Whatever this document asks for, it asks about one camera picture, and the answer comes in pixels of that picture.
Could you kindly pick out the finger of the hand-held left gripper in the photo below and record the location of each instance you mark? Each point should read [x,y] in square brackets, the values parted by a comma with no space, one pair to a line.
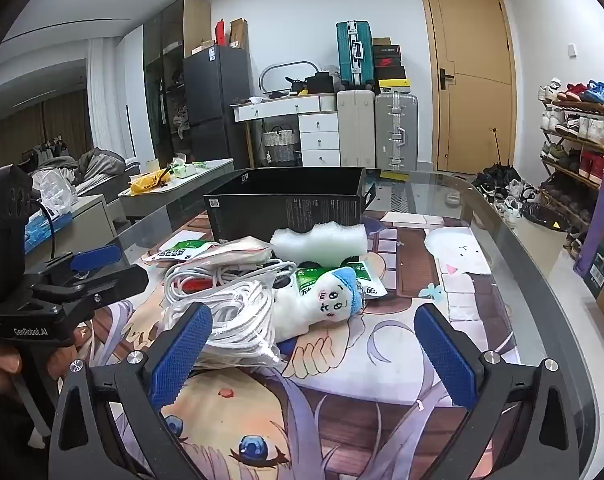
[106,285]
[96,258]

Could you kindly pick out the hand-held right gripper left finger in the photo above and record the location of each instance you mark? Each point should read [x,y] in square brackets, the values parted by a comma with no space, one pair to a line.
[181,355]

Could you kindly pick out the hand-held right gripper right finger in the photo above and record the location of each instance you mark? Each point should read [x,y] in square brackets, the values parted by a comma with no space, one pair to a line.
[447,355]

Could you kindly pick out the green white packet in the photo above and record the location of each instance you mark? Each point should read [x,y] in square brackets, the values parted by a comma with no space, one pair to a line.
[369,280]
[184,250]

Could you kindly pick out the white plush toy blue hat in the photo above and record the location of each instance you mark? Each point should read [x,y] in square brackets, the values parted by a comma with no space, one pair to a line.
[327,305]

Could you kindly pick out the black cardboard box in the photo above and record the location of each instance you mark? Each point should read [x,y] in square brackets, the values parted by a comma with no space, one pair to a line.
[292,207]

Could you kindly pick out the person's left hand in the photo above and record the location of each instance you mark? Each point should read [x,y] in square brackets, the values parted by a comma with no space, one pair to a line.
[1,367]

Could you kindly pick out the blue plastic pack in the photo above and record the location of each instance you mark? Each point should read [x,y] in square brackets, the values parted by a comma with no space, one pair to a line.
[39,232]

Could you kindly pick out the grey side table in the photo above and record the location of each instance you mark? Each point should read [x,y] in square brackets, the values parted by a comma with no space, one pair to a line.
[89,225]

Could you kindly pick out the white plastic bag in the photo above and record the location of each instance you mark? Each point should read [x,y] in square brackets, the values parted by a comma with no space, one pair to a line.
[54,190]

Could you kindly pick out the yellow plastic bag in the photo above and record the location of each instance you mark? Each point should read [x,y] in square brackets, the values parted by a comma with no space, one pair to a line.
[146,182]

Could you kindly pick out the red plastic packet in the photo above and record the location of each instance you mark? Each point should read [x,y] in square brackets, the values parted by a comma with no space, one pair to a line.
[242,256]

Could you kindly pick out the green tissue pack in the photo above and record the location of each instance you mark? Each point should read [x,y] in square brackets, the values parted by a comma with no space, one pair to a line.
[184,170]

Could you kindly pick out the grey coffee table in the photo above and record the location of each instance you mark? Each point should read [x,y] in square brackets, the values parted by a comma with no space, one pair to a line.
[201,175]

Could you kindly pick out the trash bin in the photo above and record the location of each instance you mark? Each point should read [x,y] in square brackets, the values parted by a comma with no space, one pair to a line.
[537,240]

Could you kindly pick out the white curtain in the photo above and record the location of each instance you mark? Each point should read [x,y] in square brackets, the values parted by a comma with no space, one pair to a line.
[106,100]

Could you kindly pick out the pile of shoes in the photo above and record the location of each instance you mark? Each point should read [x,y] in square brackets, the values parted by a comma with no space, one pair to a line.
[497,180]

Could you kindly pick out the black refrigerator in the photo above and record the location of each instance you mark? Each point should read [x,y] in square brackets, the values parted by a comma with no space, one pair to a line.
[216,90]

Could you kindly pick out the woven basket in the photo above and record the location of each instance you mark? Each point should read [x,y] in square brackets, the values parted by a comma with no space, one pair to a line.
[279,146]

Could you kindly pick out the silver suitcase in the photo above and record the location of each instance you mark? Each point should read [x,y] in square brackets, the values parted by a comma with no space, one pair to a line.
[397,130]

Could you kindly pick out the beige suitcase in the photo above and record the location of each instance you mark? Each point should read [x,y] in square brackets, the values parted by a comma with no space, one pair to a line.
[354,130]

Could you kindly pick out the wooden door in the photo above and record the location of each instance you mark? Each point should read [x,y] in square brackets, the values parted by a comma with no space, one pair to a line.
[477,110]

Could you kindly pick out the white dresser with drawers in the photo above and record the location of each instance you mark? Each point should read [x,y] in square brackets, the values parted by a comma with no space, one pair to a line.
[319,135]

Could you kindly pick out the dark open wardrobe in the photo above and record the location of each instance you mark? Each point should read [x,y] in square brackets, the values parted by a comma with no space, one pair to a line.
[196,20]

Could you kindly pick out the flat cardboard box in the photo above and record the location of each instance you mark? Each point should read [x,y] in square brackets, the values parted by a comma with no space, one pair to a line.
[238,35]

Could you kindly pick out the black yellow shoe box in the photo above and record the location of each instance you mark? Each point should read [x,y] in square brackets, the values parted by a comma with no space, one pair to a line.
[393,86]

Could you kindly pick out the wooden shoe rack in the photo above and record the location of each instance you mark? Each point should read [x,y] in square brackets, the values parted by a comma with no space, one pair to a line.
[577,106]

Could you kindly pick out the black bag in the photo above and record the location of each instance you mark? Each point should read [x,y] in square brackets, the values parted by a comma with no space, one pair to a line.
[318,83]

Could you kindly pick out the black shoe box red logo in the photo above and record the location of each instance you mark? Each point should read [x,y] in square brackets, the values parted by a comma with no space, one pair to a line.
[389,62]

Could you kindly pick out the shoe rack with shoes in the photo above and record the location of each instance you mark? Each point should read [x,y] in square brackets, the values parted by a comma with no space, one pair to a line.
[597,91]

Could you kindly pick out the teal suitcase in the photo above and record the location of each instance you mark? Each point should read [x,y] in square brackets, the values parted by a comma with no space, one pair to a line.
[354,55]

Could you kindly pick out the brown shoe box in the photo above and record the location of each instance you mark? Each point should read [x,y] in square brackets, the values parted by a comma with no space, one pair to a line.
[382,41]

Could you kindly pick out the white oval frame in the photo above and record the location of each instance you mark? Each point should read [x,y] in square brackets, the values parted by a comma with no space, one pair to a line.
[264,72]

